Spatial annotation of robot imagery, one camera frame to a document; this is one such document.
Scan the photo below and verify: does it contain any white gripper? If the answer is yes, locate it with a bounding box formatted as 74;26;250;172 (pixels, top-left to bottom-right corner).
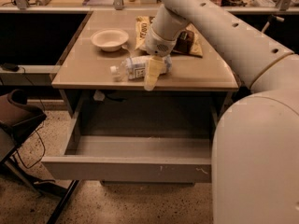
144;27;178;91

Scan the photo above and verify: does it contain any clear plastic water bottle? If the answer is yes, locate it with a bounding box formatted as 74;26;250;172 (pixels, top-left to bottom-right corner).
110;55;172;82

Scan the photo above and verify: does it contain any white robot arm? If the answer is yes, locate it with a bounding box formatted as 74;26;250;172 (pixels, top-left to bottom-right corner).
146;0;299;224

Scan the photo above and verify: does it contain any open grey top drawer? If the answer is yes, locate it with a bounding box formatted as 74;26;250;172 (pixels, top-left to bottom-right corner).
42;97;214;184

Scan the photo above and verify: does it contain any brown chip bag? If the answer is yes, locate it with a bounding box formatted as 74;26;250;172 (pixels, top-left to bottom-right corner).
135;16;203;57

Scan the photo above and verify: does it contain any grey desk cabinet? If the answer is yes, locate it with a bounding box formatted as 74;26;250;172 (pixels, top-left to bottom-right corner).
50;9;240;119

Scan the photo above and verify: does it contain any white bowl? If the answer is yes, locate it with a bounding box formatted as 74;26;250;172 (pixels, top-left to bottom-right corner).
91;29;129;52

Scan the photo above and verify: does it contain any white rod with black base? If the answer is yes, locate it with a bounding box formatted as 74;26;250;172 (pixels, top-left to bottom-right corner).
262;15;285;34

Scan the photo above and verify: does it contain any black power adapter left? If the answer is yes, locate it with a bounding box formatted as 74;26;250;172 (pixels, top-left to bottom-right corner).
0;63;20;72

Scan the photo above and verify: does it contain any dark office chair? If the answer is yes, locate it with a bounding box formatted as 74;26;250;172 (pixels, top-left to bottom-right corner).
0;89;80;224

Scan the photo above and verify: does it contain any black cable on floor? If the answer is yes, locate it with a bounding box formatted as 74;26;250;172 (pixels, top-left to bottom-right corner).
15;67;48;170

